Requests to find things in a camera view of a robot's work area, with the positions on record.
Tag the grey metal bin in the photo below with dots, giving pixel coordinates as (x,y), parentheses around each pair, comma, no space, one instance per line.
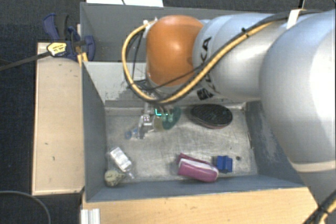
(183,144)

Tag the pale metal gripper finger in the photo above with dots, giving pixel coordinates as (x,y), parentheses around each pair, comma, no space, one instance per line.
(141,128)
(149,126)

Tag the pale yellow speckled ball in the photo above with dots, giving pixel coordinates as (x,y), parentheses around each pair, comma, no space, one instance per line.
(113,178)

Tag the blue ribbed block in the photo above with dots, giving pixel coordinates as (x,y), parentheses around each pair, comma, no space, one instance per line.
(223,164)

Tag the teal translucent round lid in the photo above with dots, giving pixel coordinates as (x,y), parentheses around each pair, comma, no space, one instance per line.
(174,119)

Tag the pale wood flat board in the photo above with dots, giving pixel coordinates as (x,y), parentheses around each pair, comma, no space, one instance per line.
(59,126)

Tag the clear plastic bottle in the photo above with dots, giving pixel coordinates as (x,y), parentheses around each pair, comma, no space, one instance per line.
(120,159)

